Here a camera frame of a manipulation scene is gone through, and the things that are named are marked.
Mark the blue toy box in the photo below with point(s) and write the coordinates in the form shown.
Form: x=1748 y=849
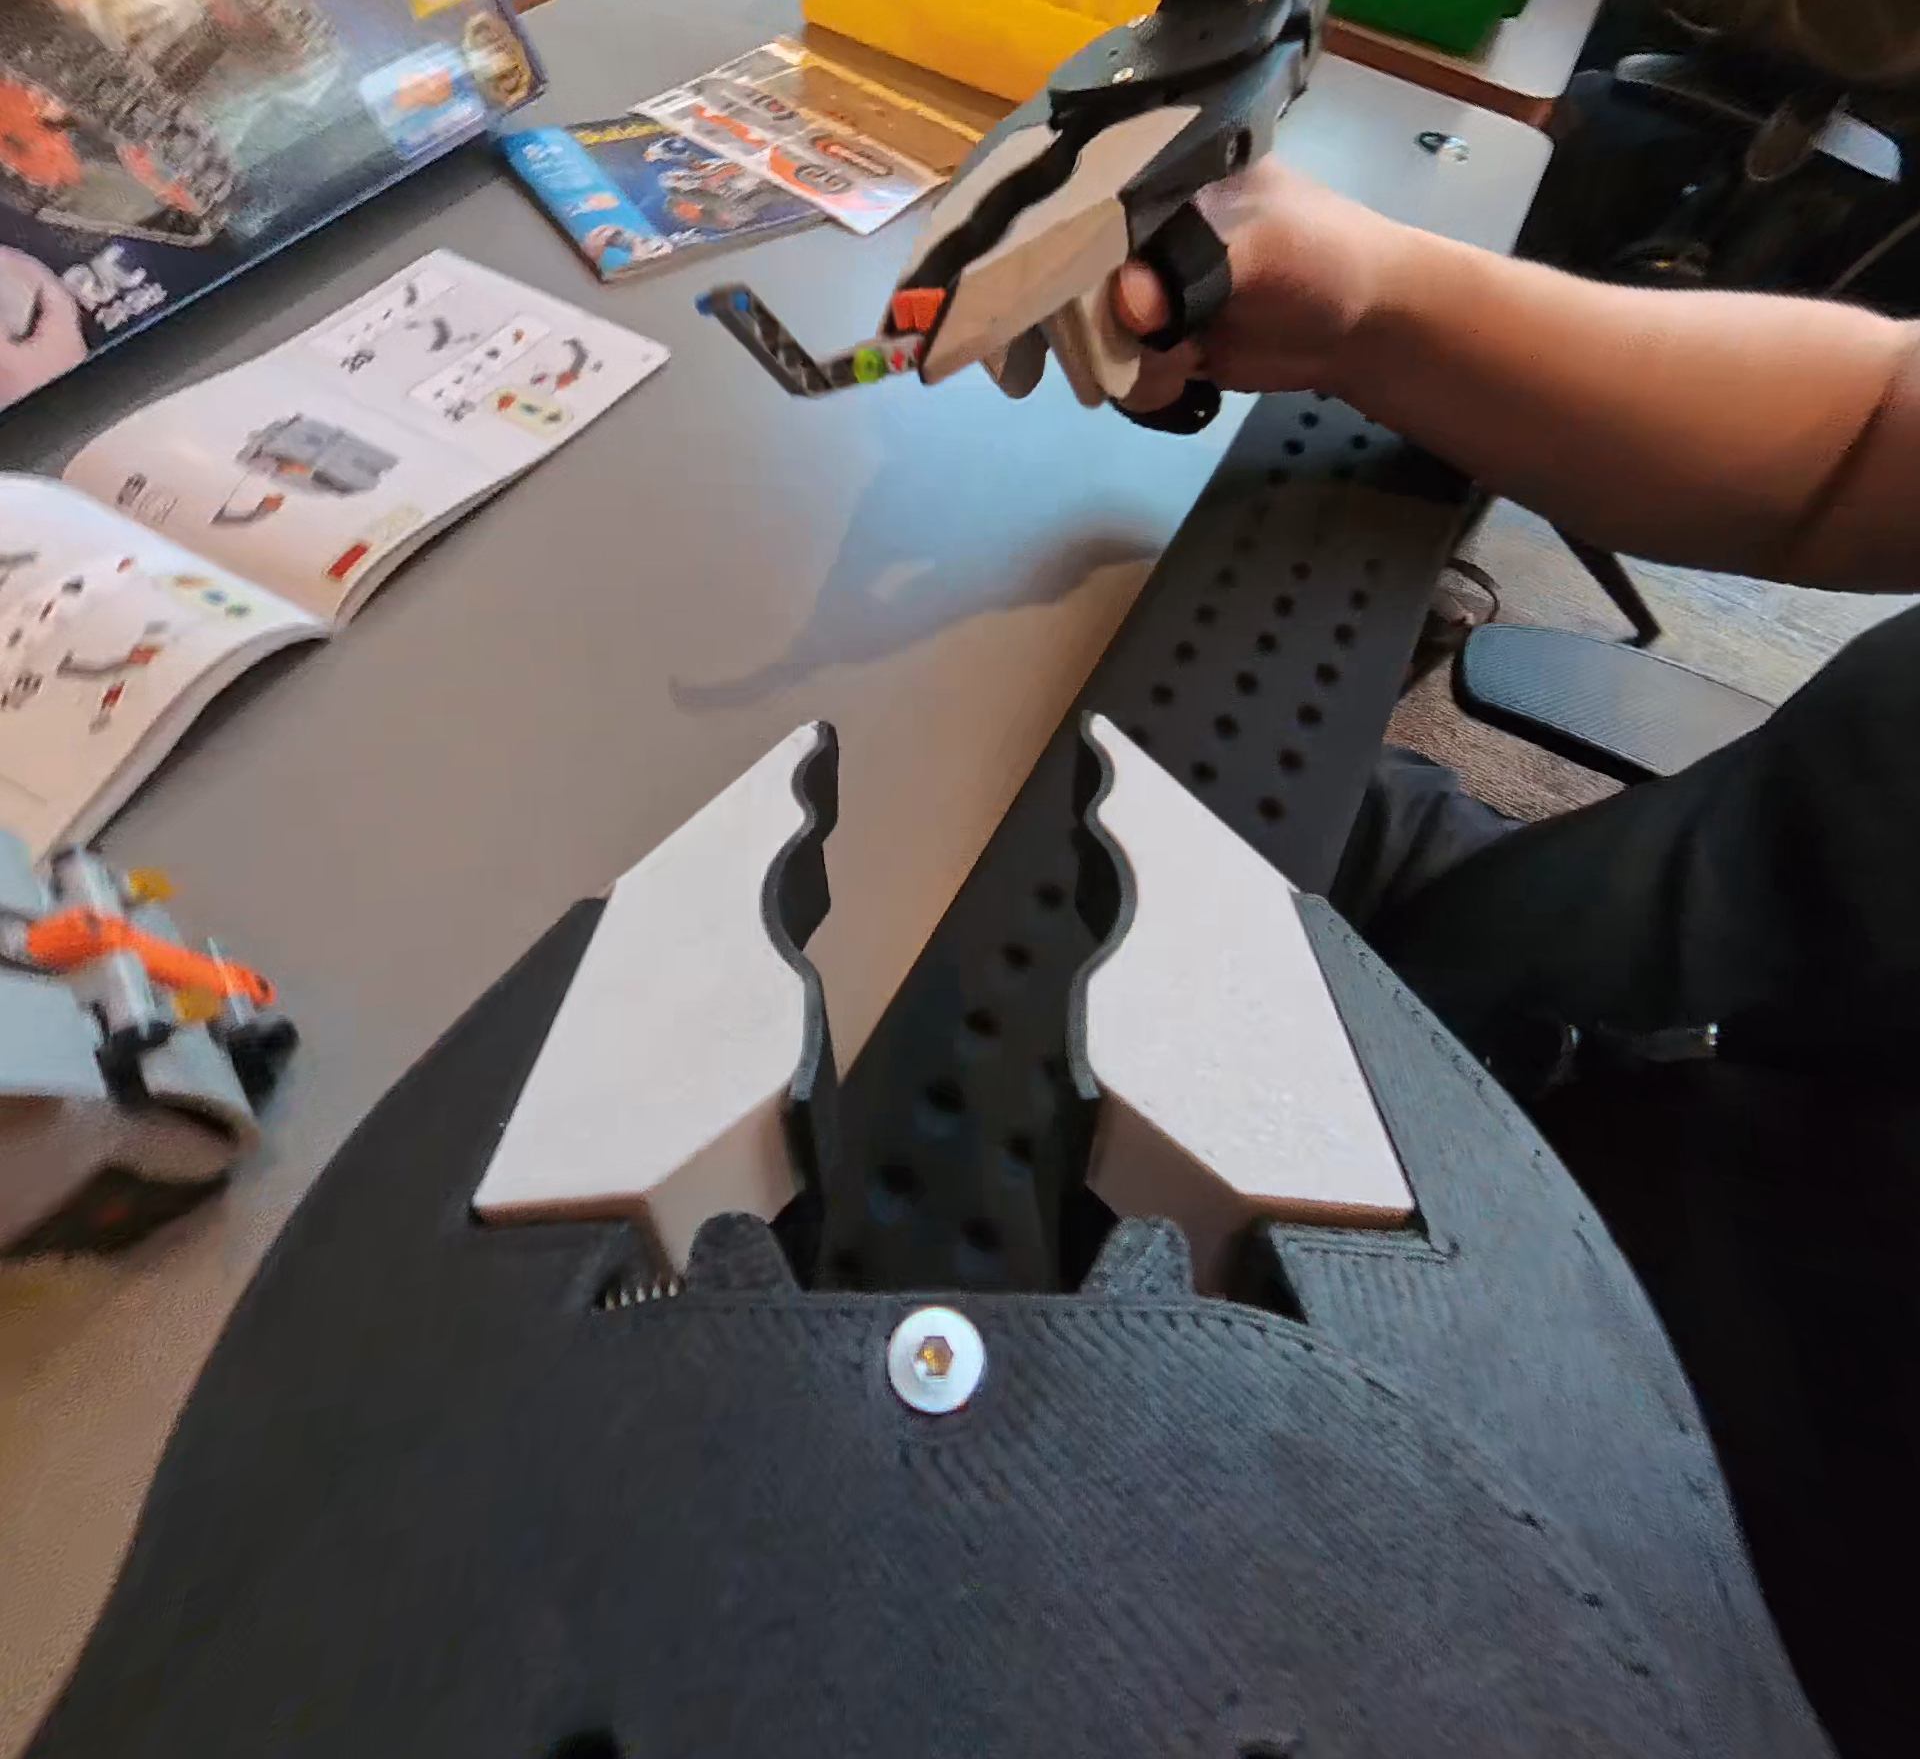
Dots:
x=225 y=65

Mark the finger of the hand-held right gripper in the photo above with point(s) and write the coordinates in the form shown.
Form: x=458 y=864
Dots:
x=1035 y=276
x=1109 y=147

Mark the sticker sheet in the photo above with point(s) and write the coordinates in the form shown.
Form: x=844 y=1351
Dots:
x=810 y=132

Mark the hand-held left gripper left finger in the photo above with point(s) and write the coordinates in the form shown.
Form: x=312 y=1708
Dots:
x=660 y=1040

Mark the person's right hand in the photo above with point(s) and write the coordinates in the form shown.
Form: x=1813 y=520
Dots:
x=1306 y=290

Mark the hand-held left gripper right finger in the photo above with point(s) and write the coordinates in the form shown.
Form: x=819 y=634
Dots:
x=1244 y=1040

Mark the open instruction booklet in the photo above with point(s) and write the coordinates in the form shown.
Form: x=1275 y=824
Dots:
x=376 y=438

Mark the black perforated mat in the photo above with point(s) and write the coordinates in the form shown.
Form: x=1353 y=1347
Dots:
x=1244 y=650

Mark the black chair armrest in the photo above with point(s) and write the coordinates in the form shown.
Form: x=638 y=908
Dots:
x=1606 y=702

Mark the grey toy arm orange claws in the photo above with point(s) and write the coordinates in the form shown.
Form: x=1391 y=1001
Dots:
x=781 y=349

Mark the neighbouring grey table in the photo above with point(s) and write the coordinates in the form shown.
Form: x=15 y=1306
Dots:
x=1514 y=65

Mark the grey desk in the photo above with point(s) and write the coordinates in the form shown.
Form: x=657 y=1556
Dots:
x=676 y=515

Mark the person's right forearm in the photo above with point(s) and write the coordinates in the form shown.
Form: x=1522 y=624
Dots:
x=1650 y=424

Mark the small metal part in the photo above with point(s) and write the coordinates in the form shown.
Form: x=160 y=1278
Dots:
x=1443 y=145

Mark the black office chair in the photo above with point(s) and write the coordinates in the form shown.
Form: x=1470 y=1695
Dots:
x=1694 y=215

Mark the grey building block robot body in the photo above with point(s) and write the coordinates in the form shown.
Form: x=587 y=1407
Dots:
x=106 y=1083

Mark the blue cover booklet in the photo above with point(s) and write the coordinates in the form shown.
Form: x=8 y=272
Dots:
x=629 y=192

